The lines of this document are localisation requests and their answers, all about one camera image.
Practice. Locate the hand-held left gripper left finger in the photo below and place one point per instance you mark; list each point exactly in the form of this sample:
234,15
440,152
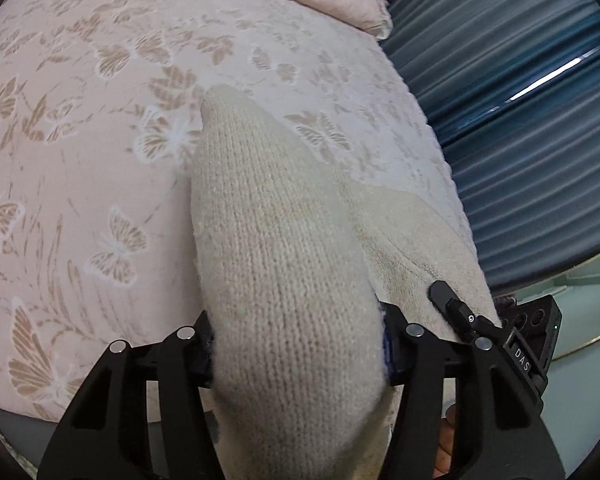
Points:
179,360

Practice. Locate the person's right hand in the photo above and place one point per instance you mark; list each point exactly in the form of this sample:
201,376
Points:
444,442

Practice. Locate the pink butterfly bedspread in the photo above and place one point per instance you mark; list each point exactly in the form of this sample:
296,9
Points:
104,160

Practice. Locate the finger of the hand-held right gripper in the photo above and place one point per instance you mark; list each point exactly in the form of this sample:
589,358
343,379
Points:
462,312

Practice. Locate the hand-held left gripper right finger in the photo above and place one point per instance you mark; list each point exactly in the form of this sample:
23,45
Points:
391,355

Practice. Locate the blue pleated curtain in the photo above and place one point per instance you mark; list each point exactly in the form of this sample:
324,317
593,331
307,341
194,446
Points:
520,110

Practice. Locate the beige heart-patterned knit sweater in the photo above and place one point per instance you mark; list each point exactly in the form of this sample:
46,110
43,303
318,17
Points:
280,260

